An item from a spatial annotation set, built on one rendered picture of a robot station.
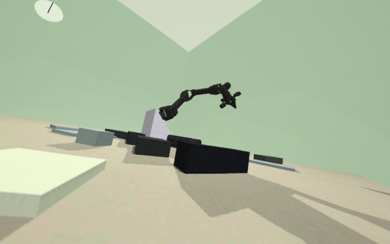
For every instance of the dark grey controller unit with green rocker switches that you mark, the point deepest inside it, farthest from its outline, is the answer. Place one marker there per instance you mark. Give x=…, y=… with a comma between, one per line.
x=174, y=140

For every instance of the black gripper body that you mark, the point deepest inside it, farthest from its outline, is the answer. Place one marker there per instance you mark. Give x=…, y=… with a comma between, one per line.
x=228, y=97

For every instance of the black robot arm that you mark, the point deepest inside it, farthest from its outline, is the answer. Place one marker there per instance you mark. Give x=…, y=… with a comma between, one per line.
x=171, y=110

